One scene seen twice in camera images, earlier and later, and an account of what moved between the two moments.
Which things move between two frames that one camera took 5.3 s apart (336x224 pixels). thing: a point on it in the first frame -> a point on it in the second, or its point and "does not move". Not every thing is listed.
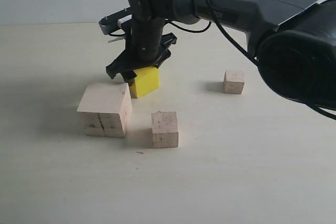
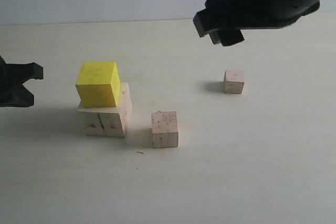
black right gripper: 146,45 -> 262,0
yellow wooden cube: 147,81 -> 98,84
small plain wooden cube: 233,82 does not move
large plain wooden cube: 106,108 does not move
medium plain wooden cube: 165,129 does not move
